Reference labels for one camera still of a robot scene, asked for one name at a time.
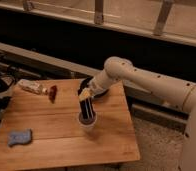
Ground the clear plastic bottle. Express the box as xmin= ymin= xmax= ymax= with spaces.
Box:
xmin=18 ymin=79 xmax=47 ymax=94

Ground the blue sponge cloth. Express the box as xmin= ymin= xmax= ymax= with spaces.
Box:
xmin=8 ymin=129 xmax=32 ymax=147

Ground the dark red brush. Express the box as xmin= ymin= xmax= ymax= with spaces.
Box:
xmin=48 ymin=85 xmax=57 ymax=103

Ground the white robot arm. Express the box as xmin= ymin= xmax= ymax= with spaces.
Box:
xmin=79 ymin=56 xmax=196 ymax=171

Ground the white ceramic cup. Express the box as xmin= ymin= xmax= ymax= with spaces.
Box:
xmin=78 ymin=113 xmax=97 ymax=132

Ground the wooden table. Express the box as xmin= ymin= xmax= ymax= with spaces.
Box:
xmin=0 ymin=80 xmax=140 ymax=170

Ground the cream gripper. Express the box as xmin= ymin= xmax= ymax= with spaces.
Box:
xmin=79 ymin=88 xmax=94 ymax=119

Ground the black round bowl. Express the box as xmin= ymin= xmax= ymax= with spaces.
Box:
xmin=78 ymin=77 xmax=108 ymax=98

